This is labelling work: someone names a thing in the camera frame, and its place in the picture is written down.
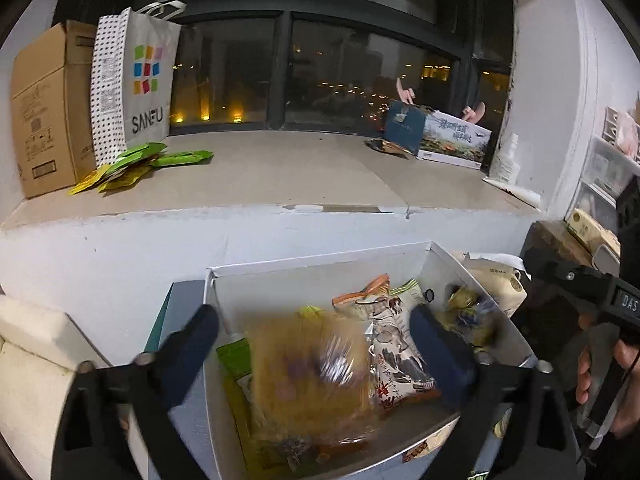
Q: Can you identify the dark blue white snack packet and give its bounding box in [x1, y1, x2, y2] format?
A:
[435, 285, 501, 348]

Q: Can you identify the white rounded case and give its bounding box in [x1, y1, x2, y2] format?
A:
[592, 245, 623, 276]

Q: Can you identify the yellow white tissue pack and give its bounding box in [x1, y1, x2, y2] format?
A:
[452, 252, 528, 318]

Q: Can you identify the brown flat packet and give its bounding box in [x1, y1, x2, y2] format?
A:
[365, 138, 408, 157]

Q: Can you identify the white tube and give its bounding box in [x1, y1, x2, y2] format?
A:
[481, 176, 543, 207]

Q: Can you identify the brown cardboard box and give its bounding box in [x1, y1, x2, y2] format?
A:
[10, 20, 98, 200]

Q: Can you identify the orange clear-edged snack packet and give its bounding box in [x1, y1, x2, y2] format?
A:
[247, 307, 383, 453]

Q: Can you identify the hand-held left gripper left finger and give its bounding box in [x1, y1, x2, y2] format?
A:
[50, 304, 221, 480]

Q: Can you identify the clear plastic drawer unit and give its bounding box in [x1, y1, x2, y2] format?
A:
[575, 135, 640, 231]

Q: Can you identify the orange white snack packet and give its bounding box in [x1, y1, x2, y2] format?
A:
[332, 273, 391, 318]

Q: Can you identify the white red ink-print packet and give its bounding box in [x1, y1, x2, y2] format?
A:
[370, 297, 443, 408]

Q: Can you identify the long green packet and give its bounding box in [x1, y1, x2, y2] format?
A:
[150, 150, 215, 168]

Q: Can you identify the person's right hand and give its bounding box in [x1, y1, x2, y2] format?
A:
[575, 312, 640, 411]

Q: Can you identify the dark cabinet with stone top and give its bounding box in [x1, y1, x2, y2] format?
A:
[520, 220, 621, 321]

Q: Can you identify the printed tissue box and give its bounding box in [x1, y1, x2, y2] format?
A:
[382, 100, 493, 170]

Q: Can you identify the white dotted shopping bag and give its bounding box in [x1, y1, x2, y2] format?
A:
[90, 1, 187, 167]

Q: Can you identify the white spray bottle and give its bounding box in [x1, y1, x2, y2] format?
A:
[490, 132, 521, 183]

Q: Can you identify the white cardboard box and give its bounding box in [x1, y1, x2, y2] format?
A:
[204, 241, 538, 480]

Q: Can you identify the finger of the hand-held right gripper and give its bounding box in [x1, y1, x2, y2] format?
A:
[522, 249, 621, 311]

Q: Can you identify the pink floral box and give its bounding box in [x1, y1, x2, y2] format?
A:
[602, 105, 640, 161]

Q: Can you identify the dark window frame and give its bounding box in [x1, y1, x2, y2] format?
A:
[50, 0, 516, 136]

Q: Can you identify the cream sofa seat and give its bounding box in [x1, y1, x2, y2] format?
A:
[0, 295, 113, 466]

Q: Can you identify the pile of green yellow sachets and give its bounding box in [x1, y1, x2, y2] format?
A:
[67, 142, 168, 197]

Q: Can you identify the small green snack packet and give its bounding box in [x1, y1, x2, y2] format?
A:
[390, 280, 423, 303]

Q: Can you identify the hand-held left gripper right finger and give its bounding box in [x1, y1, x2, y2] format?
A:
[410, 304, 583, 480]

